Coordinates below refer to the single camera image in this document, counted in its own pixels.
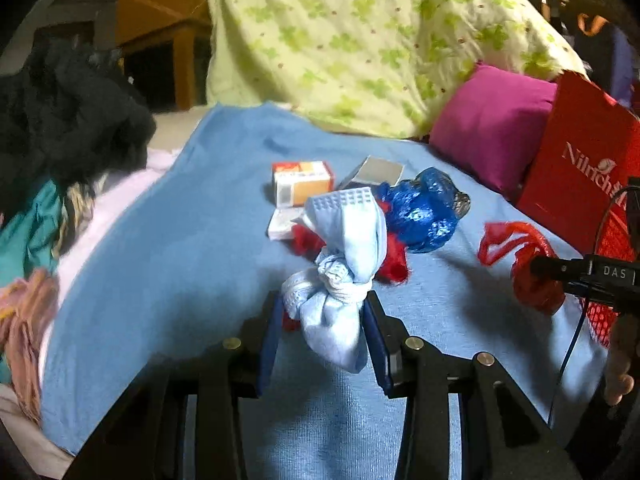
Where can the person's right hand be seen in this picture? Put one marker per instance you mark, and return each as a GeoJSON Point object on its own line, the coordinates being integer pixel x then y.
{"type": "Point", "coordinates": [620, 360]}

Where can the blue silver cardboard box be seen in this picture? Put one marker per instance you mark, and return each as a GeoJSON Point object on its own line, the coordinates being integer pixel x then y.
{"type": "Point", "coordinates": [380, 169]}

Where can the orange hanger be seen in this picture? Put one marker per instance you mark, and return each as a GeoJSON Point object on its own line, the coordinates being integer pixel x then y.
{"type": "Point", "coordinates": [590, 25]}

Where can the orange and white box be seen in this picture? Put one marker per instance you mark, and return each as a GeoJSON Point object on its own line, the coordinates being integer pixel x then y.
{"type": "Point", "coordinates": [305, 180]}

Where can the dark cloth pile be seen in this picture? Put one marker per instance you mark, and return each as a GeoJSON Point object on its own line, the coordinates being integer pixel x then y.
{"type": "Point", "coordinates": [65, 120]}

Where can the blue bed sheet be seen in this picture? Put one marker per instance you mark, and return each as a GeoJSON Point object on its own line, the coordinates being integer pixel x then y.
{"type": "Point", "coordinates": [200, 235]}

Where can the purple hanging cloth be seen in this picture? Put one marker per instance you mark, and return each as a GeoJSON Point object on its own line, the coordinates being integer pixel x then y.
{"type": "Point", "coordinates": [622, 65]}

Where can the teal cloth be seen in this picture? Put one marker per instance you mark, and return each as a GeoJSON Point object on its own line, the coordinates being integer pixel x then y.
{"type": "Point", "coordinates": [30, 230]}

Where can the pale pink sheet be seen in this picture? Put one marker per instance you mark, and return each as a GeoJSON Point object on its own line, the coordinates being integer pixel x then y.
{"type": "Point", "coordinates": [125, 195]}

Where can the green floral quilt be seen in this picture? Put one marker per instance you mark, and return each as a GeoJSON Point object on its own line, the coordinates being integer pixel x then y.
{"type": "Point", "coordinates": [350, 35]}

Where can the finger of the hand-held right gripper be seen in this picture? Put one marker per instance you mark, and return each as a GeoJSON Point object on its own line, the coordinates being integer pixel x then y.
{"type": "Point", "coordinates": [555, 270]}

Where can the blue plastic bag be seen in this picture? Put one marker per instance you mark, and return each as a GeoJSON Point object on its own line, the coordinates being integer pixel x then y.
{"type": "Point", "coordinates": [420, 215]}

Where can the red paper bag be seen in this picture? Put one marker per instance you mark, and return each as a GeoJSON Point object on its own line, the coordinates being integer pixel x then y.
{"type": "Point", "coordinates": [570, 135]}

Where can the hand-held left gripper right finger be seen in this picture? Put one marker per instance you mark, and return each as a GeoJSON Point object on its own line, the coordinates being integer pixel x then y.
{"type": "Point", "coordinates": [377, 350]}

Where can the white cardboard box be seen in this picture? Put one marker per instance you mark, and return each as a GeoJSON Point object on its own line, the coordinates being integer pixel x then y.
{"type": "Point", "coordinates": [282, 222]}

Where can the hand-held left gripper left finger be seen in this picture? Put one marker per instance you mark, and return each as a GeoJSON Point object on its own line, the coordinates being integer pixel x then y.
{"type": "Point", "coordinates": [267, 345]}

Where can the red plastic basket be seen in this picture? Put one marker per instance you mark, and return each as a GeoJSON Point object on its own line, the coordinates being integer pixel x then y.
{"type": "Point", "coordinates": [607, 240]}

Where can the light blue knotted sock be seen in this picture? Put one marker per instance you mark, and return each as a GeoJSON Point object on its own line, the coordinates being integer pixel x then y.
{"type": "Point", "coordinates": [340, 240]}

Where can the magenta pillow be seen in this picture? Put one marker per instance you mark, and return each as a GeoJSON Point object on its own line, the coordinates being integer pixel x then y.
{"type": "Point", "coordinates": [490, 120]}

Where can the orange wooden cabinet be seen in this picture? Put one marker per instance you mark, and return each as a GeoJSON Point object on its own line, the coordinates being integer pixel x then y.
{"type": "Point", "coordinates": [150, 5]}

